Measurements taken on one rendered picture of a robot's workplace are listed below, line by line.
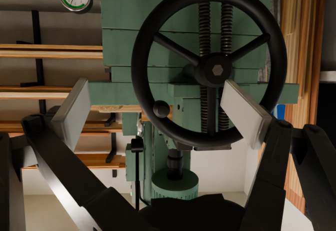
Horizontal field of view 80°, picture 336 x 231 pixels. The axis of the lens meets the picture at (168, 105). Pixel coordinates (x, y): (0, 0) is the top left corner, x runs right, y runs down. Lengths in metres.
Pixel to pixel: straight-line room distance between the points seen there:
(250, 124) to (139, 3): 0.45
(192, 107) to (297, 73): 1.61
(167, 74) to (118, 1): 0.21
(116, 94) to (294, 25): 1.72
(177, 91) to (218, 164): 3.05
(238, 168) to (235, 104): 3.41
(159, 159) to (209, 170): 2.63
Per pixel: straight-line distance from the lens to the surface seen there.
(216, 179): 3.57
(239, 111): 0.18
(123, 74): 0.53
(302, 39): 1.99
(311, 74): 2.05
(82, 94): 0.17
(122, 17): 0.55
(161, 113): 0.29
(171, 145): 0.70
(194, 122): 0.46
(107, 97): 0.54
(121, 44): 0.54
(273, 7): 1.58
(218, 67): 0.36
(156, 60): 0.53
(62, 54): 2.76
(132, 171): 0.97
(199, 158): 3.34
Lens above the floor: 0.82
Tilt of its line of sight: 9 degrees up
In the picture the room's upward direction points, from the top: 179 degrees counter-clockwise
